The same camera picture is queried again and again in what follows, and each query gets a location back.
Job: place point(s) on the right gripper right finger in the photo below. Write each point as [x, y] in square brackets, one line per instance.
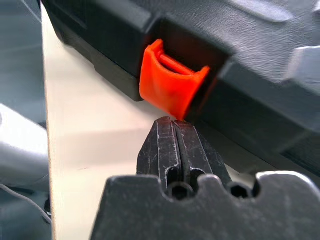
[200, 155]

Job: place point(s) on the orange case latch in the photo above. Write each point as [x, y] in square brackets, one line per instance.
[170, 92]

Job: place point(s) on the black plastic tool case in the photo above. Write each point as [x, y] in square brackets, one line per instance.
[112, 30]

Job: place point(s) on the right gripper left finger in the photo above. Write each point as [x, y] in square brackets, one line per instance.
[160, 150]

